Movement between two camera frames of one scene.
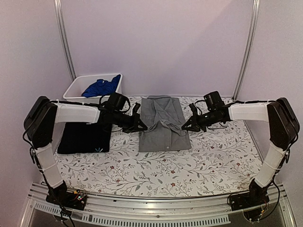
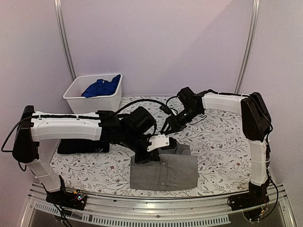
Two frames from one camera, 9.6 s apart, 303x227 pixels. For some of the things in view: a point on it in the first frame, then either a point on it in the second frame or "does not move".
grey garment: x=163 y=116 to x=175 y=169
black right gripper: x=195 y=125 to x=173 y=122
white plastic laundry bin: x=90 y=88 does not move
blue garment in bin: x=102 y=87 does not move
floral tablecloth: x=226 y=155 does not move
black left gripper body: x=122 y=121 to x=132 y=142
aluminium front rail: x=200 y=210 does not move
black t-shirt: x=84 y=138 does not move
